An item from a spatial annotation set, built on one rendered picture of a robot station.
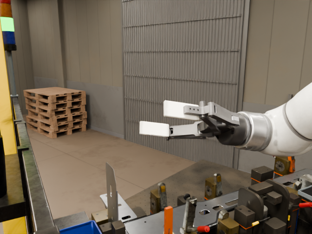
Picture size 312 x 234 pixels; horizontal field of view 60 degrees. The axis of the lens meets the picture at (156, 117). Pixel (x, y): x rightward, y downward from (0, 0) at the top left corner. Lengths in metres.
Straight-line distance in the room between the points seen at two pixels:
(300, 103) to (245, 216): 0.71
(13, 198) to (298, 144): 0.66
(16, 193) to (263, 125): 0.61
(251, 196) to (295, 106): 0.70
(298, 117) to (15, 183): 0.71
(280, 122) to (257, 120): 0.05
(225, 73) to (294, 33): 0.99
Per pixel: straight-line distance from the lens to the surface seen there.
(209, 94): 4.22
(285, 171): 2.08
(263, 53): 3.90
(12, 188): 0.80
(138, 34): 5.13
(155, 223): 1.34
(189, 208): 1.12
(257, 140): 0.63
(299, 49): 3.77
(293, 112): 0.63
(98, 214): 1.32
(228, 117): 0.54
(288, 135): 0.65
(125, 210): 1.44
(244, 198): 1.30
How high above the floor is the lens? 1.76
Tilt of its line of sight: 13 degrees down
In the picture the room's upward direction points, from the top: straight up
